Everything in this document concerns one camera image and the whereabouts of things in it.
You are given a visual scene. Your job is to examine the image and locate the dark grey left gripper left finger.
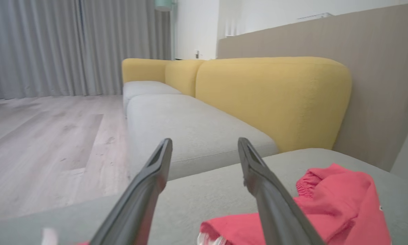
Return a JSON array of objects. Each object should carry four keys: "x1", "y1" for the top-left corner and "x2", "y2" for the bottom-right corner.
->
[{"x1": 90, "y1": 138, "x2": 173, "y2": 245}]

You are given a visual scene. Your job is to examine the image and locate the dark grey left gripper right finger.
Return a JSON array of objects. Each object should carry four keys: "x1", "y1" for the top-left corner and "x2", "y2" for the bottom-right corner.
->
[{"x1": 237, "y1": 137, "x2": 326, "y2": 245}]

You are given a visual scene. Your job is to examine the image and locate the red shorts with white stripe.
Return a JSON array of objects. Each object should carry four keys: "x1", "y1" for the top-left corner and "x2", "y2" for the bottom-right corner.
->
[{"x1": 197, "y1": 163, "x2": 392, "y2": 245}]

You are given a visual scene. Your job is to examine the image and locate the large grey fabric ottoman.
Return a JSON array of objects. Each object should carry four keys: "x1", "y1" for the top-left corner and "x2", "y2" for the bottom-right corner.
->
[{"x1": 0, "y1": 148, "x2": 408, "y2": 245}]

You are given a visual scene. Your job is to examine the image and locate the long grey sofa seat cushion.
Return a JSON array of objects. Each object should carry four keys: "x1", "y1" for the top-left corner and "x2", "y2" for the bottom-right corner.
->
[{"x1": 126, "y1": 94, "x2": 279, "y2": 181}]

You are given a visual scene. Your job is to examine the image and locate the large yellow sofa backrest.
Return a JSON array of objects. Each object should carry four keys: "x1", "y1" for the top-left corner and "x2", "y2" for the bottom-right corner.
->
[{"x1": 195, "y1": 56, "x2": 352, "y2": 153}]

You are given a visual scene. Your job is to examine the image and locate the short grey sofa seat cushion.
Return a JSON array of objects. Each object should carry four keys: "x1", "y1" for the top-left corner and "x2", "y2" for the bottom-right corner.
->
[{"x1": 123, "y1": 81, "x2": 182, "y2": 116}]

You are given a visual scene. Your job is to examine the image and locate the yellow corner sofa backrest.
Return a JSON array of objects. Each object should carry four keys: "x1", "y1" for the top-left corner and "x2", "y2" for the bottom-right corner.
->
[{"x1": 122, "y1": 58, "x2": 172, "y2": 84}]

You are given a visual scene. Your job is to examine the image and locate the small yellow sofa backrest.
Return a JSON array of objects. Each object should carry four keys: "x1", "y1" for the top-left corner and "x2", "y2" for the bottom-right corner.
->
[{"x1": 165, "y1": 60, "x2": 204, "y2": 97}]

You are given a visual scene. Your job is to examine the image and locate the white upright boards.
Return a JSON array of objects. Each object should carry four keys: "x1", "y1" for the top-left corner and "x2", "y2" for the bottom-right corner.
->
[{"x1": 224, "y1": 19, "x2": 238, "y2": 37}]

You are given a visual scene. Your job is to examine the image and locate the grey pleated curtain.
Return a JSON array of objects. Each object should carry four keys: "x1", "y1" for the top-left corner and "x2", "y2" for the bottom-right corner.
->
[{"x1": 0, "y1": 0, "x2": 172, "y2": 100}]

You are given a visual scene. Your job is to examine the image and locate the white flat box device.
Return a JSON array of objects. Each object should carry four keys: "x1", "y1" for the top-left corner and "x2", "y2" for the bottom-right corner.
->
[{"x1": 297, "y1": 13, "x2": 334, "y2": 21}]

